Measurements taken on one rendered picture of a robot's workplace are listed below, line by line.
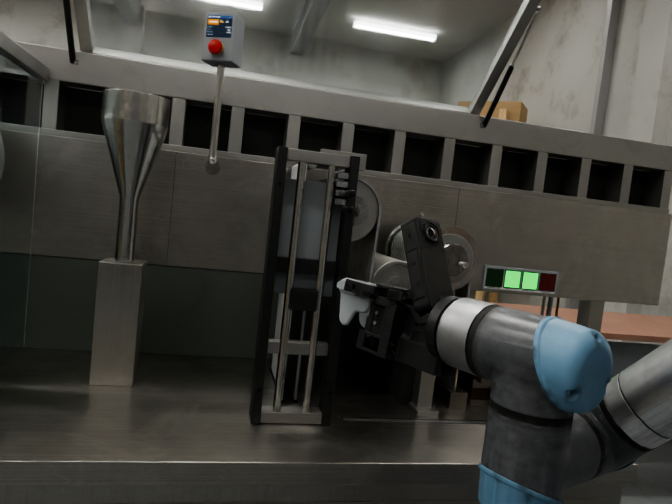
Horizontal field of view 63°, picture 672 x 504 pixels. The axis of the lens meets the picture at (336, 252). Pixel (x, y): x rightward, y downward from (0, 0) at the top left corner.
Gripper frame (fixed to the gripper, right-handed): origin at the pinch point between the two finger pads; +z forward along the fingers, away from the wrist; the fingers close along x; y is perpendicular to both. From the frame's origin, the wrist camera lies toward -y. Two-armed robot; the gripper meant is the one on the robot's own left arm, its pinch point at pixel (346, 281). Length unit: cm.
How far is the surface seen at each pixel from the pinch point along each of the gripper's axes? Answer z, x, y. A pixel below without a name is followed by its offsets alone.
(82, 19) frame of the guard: 90, -24, -46
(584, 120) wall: 245, 455, -191
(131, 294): 62, -7, 14
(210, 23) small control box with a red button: 53, -7, -44
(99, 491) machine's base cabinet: 31, -15, 43
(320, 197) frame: 32.0, 15.1, -13.9
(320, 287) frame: 29.2, 17.8, 3.5
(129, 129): 61, -15, -20
